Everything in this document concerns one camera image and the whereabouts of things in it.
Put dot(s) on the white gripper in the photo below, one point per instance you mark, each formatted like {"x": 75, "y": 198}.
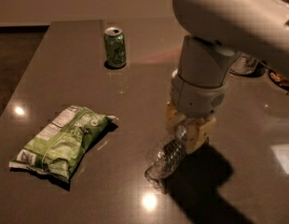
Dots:
{"x": 196, "y": 99}

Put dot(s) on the clear plastic water bottle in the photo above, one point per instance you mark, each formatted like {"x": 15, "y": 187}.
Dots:
{"x": 167, "y": 155}

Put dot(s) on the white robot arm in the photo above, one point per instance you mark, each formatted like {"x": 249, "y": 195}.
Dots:
{"x": 219, "y": 31}

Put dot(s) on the clear glass jar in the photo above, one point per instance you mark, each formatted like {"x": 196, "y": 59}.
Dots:
{"x": 245, "y": 65}

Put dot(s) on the green soda can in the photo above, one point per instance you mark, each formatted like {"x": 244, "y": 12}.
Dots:
{"x": 114, "y": 42}

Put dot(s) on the green chip bag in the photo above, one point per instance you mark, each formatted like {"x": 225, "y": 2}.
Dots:
{"x": 60, "y": 146}

